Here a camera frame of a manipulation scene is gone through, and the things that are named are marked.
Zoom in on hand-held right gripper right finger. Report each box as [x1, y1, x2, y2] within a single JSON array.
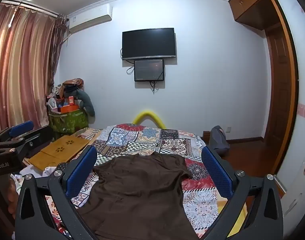
[[201, 145, 284, 240]]

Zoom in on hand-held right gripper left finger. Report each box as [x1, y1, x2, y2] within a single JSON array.
[[15, 145, 98, 240]]

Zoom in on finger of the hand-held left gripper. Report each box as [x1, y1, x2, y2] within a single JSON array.
[[16, 126, 53, 155], [0, 120, 34, 143]]

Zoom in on brown t-shirt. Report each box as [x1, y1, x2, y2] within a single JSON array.
[[79, 152, 198, 240]]

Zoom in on person's left hand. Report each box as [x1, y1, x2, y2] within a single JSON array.
[[8, 176, 18, 220]]

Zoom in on mustard yellow embroidered cloth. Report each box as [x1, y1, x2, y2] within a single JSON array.
[[29, 135, 91, 173]]

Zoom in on grey backpack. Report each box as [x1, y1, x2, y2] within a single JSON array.
[[208, 125, 230, 157]]

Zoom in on white crumpled cloth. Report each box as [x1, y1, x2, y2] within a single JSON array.
[[16, 164, 61, 181]]

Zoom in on green patterned storage bag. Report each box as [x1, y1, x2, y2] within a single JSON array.
[[48, 108, 89, 139]]

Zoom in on orange box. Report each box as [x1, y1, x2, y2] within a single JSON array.
[[57, 104, 79, 114]]

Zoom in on striped pink curtain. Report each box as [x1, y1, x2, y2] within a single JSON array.
[[0, 1, 68, 135]]

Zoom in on grey garment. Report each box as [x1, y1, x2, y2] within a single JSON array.
[[75, 89, 96, 117]]

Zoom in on brown patterned cloth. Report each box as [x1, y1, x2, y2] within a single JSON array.
[[62, 78, 84, 90]]

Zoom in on patchwork printed blanket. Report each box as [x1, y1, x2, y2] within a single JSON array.
[[43, 123, 248, 240]]

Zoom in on white stickered appliance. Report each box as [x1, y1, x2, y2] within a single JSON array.
[[280, 152, 305, 240]]

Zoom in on brown wooden door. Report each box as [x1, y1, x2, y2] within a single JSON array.
[[264, 22, 293, 176]]

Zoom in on white air conditioner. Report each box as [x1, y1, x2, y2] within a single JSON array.
[[68, 4, 113, 34]]

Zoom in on wooden overhead cabinet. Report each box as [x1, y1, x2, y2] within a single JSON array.
[[228, 0, 283, 31]]

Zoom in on black monitor cables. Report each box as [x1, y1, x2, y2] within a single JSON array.
[[126, 64, 160, 93]]

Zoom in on small black wall monitor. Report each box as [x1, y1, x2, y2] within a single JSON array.
[[134, 59, 165, 82]]

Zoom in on wall-mounted black television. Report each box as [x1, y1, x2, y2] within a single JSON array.
[[122, 28, 177, 61]]

